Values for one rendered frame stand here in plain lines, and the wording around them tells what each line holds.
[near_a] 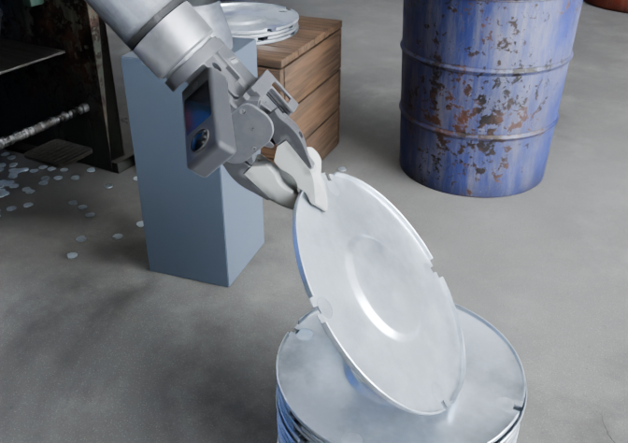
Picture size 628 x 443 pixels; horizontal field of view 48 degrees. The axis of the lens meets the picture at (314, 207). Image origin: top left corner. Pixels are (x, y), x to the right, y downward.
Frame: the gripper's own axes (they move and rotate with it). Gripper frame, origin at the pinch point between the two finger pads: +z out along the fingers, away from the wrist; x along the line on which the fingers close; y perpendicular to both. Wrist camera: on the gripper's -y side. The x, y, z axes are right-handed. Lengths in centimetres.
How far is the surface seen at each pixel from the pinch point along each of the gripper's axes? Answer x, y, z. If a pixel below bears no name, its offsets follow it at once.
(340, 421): 10.0, -9.9, 18.4
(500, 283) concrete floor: 11, 56, 51
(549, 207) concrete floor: 2, 90, 59
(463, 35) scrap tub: -7, 91, 13
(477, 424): -0.6, -7.3, 28.2
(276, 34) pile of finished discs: 27, 93, -14
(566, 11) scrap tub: -25, 98, 24
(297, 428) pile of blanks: 14.4, -10.6, 16.3
